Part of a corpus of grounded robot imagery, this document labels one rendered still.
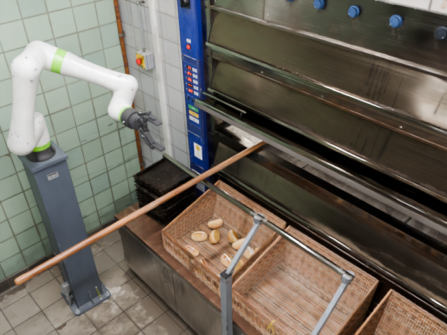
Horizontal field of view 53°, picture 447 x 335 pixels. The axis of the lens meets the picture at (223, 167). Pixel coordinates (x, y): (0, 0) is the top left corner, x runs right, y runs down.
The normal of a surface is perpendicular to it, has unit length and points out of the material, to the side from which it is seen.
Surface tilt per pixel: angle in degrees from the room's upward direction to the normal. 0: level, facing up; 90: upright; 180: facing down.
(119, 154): 90
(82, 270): 90
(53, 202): 90
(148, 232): 0
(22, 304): 0
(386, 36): 90
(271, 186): 70
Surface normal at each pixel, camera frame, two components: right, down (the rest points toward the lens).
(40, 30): 0.69, 0.42
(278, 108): -0.69, 0.11
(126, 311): -0.02, -0.81
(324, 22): -0.73, 0.42
